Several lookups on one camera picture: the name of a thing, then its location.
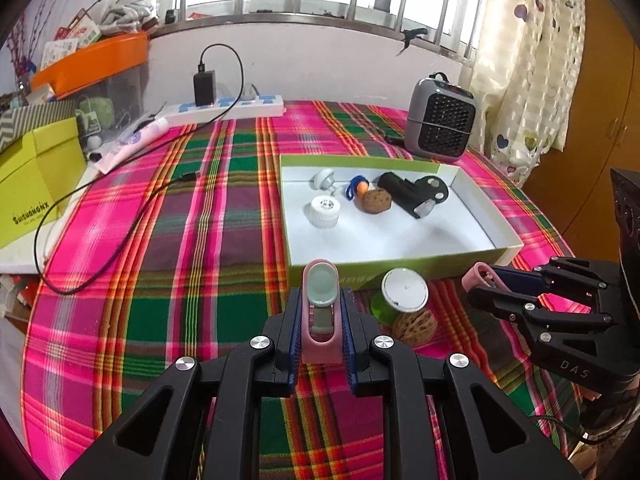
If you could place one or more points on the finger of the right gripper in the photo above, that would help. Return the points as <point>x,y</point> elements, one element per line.
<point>569,278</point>
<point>567,330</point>

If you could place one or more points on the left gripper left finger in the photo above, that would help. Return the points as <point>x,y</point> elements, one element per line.
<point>201,419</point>

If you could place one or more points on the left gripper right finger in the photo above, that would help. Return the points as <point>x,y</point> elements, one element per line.
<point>442,418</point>

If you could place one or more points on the black rectangular flashlight device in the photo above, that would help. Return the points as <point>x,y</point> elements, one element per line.
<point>406,195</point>

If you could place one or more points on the black three-button remote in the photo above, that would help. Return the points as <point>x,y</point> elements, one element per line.
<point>433,188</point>

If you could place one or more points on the pink clip with grey pad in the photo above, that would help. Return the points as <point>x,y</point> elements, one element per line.
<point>322,336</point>

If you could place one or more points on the white egg-shaped gadget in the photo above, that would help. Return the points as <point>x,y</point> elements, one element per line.
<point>323,180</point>

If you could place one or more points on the wooden wardrobe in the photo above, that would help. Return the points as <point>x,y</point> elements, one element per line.
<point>573,187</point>

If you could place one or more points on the brown walnut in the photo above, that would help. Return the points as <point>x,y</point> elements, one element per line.
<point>376,201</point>
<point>415,328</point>

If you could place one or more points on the white disc on green base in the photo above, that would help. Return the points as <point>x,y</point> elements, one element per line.
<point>402,291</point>

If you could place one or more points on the green white cardboard tray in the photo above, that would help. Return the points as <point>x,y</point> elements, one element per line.
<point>465,229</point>

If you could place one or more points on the orange blue earplugs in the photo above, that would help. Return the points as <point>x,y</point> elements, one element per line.
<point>358,187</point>

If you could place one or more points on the plaid pink green bedspread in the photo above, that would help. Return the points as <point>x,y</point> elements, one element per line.
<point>206,267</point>

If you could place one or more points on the grey black mini heater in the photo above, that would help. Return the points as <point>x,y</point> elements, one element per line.
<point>440,118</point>

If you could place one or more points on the white round ribbed cap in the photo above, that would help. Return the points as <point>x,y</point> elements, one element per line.
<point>323,212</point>

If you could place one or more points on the heart patterned curtain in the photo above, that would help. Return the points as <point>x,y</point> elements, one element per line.
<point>524,76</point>

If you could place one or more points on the black hook on sill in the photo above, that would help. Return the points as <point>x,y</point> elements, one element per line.
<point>408,35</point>

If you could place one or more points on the white power strip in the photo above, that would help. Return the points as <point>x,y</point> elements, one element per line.
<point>259,107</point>

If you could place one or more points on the white pink tube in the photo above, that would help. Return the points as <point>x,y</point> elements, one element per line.
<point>125,149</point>

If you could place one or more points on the yellow-green shoe box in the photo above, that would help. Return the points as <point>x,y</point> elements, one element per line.
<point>41,160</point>

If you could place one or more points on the orange lidded storage bin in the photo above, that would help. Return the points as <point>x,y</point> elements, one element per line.
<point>103,82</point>

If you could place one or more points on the black charger adapter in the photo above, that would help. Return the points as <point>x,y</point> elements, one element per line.
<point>204,86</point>

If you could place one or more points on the purple dried flower branches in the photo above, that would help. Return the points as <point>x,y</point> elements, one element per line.
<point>23,40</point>

